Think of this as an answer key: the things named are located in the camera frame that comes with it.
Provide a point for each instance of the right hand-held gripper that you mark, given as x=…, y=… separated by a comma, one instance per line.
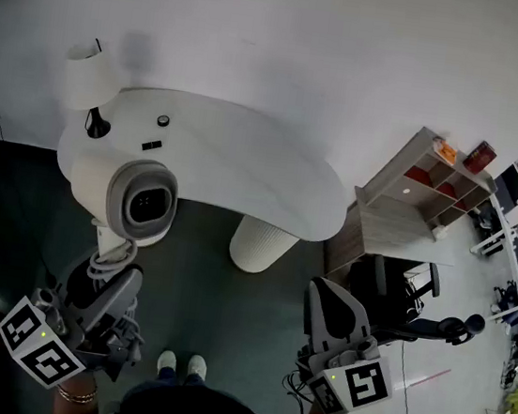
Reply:
x=358, y=385

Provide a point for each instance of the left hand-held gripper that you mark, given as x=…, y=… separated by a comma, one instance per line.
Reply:
x=49, y=363

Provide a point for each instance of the white hair dryer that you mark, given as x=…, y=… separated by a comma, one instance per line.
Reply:
x=97, y=180

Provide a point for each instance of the white curved table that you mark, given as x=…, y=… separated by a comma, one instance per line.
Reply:
x=245, y=166

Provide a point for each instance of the person's left forearm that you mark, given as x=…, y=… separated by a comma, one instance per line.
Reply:
x=73, y=411

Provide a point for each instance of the black office chair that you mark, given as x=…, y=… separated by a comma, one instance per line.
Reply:
x=372, y=282

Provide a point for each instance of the person's white left shoe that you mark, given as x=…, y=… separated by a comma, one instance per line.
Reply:
x=167, y=360

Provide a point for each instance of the person's blue jeans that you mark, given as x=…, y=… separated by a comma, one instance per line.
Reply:
x=170, y=376

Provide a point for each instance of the wooden cube shelf unit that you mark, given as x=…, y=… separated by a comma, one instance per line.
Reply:
x=399, y=186

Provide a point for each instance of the small black rectangular device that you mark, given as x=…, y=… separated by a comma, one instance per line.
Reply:
x=152, y=145

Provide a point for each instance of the red storage bin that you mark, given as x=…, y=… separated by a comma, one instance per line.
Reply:
x=446, y=190
x=418, y=176

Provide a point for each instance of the black tape roll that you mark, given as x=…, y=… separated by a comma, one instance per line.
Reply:
x=158, y=120

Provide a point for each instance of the orange box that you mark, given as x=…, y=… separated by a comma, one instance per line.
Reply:
x=446, y=151

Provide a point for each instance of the white table lamp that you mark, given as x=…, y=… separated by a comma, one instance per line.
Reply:
x=86, y=79

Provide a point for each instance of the red box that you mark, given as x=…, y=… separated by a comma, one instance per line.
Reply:
x=480, y=157

